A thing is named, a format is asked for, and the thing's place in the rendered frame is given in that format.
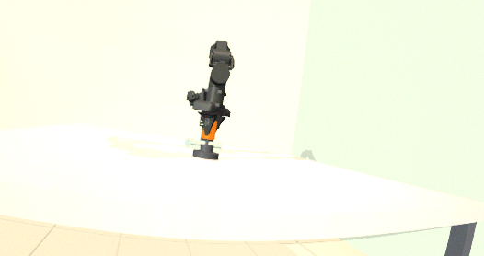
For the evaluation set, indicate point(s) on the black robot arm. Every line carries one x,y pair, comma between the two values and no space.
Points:
222,61

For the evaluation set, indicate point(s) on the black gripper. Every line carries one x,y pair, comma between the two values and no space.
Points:
212,109

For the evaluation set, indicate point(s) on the orange knob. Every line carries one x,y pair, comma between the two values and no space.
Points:
211,134

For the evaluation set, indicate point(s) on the grey stepped shaft on round pedestal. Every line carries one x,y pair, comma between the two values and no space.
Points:
206,152

